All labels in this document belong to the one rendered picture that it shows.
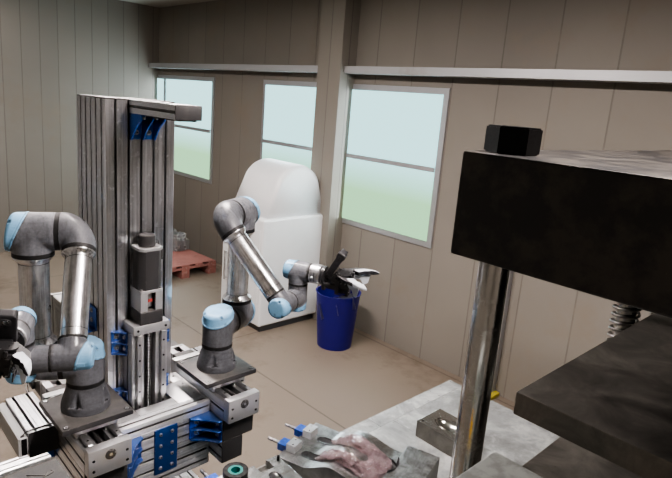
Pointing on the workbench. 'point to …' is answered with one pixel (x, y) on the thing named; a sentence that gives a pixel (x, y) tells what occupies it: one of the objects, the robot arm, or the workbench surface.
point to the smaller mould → (438, 430)
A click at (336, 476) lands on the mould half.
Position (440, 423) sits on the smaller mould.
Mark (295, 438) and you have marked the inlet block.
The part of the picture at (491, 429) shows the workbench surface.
